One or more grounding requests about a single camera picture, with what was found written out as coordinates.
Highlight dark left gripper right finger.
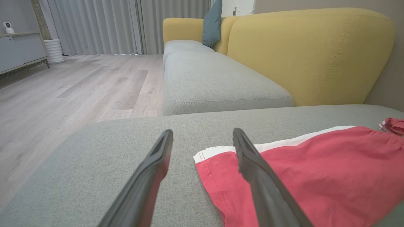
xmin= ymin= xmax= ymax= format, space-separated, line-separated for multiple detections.
xmin=233 ymin=127 xmax=313 ymax=227

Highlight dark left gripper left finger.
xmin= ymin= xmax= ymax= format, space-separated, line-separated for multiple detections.
xmin=98 ymin=129 xmax=174 ymax=227

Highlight red shorts white side stripe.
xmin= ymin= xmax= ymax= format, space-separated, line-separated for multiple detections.
xmin=193 ymin=125 xmax=404 ymax=227

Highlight large grey sofa chaise cushion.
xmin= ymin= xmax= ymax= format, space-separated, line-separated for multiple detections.
xmin=0 ymin=104 xmax=404 ymax=227

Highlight wide yellow sofa backrest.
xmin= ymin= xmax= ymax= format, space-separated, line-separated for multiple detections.
xmin=227 ymin=8 xmax=396 ymax=107

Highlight small grey sofa seat cushion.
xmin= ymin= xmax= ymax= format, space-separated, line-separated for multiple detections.
xmin=163 ymin=39 xmax=216 ymax=68

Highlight white ribbed cylinder appliance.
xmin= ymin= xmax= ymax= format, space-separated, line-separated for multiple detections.
xmin=43 ymin=38 xmax=65 ymax=65

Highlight grey pleated curtains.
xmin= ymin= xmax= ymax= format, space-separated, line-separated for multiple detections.
xmin=38 ymin=0 xmax=211 ymax=56

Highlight narrow yellow sofa backrest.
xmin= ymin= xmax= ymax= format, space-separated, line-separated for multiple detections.
xmin=162 ymin=16 xmax=239 ymax=56

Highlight teal throw pillow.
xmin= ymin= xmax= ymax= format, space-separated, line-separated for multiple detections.
xmin=202 ymin=0 xmax=223 ymax=49

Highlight grey tv cabinet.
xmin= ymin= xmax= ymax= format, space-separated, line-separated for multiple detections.
xmin=0 ymin=30 xmax=51 ymax=76

